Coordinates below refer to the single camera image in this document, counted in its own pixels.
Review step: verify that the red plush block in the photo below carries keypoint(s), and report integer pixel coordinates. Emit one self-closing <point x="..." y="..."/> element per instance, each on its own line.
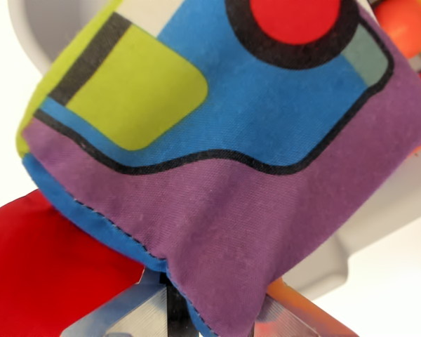
<point x="45" y="267"/>

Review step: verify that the orange smooth ball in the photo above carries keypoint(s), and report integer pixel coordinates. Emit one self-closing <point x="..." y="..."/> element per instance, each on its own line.
<point x="403" y="26"/>

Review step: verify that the black-padded metal gripper right finger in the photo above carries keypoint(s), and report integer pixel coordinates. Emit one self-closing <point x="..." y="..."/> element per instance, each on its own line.
<point x="294" y="319"/>

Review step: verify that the grey plastic bin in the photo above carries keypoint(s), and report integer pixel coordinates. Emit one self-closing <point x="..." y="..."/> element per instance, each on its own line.
<point x="372" y="259"/>

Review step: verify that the black-padded metal gripper left finger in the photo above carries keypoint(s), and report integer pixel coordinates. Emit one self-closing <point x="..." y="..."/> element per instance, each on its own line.
<point x="154" y="309"/>

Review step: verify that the purple cube blue car print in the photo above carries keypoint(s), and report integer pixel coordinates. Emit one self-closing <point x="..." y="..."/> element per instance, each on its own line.
<point x="231" y="175"/>

